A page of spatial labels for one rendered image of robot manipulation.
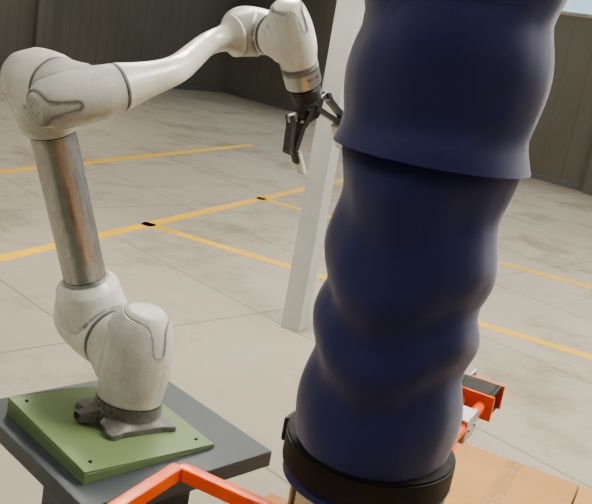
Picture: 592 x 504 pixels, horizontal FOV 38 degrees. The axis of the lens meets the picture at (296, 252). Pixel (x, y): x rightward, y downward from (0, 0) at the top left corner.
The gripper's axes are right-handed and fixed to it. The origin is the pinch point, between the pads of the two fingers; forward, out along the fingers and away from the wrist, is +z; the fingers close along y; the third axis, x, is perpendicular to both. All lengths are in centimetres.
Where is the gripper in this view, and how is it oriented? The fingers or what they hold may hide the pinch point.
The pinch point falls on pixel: (320, 156)
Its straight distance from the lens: 220.7
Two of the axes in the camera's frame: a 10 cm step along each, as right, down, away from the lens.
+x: -6.5, -3.4, 6.8
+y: 7.3, -5.2, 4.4
